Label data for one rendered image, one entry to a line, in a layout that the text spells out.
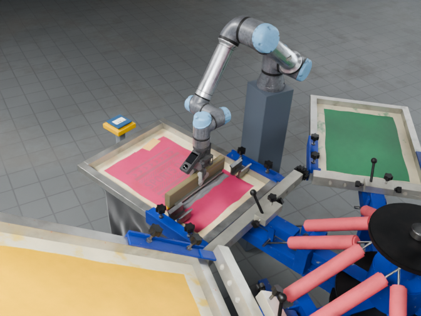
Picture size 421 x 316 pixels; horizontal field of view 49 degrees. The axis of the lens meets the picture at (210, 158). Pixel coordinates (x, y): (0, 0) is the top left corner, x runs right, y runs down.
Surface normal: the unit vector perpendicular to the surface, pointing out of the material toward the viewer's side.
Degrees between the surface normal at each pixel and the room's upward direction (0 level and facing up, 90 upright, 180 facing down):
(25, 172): 0
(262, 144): 90
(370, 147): 0
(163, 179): 0
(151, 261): 32
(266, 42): 85
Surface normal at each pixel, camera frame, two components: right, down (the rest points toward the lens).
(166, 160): 0.04, -0.79
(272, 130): 0.51, 0.54
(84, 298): 0.54, -0.76
